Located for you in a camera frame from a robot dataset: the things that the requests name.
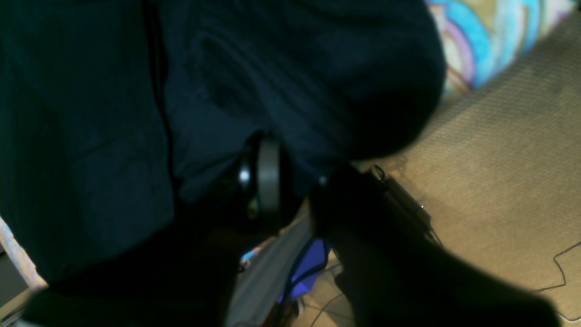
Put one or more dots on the black T-shirt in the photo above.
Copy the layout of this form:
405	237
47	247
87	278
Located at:
115	114

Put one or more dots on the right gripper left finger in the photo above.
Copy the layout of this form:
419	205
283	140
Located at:
189	269

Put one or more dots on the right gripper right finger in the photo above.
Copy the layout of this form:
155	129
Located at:
395	274

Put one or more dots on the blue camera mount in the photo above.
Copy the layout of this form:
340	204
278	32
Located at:
305	269

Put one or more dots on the patterned tablecloth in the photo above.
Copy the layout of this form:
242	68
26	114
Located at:
481	38

